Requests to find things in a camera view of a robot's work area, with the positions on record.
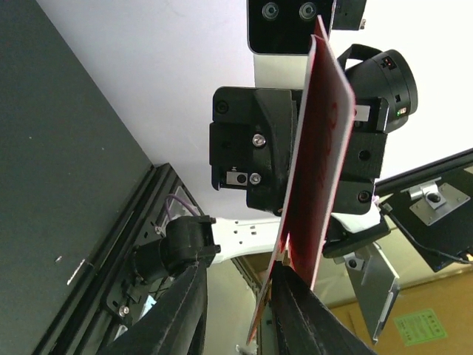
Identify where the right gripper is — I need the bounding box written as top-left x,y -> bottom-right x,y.
208,85 -> 388,217

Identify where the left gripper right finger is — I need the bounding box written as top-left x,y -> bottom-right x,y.
270,263 -> 375,355

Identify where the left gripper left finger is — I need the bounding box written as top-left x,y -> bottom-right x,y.
100,262 -> 208,354

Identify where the red credit card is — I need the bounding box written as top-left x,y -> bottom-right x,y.
247,16 -> 355,341

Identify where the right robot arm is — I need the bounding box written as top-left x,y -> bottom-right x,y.
209,44 -> 418,283

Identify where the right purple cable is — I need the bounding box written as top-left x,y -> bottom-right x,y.
164,194 -> 200,223

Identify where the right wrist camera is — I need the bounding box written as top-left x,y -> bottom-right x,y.
246,1 -> 367,89

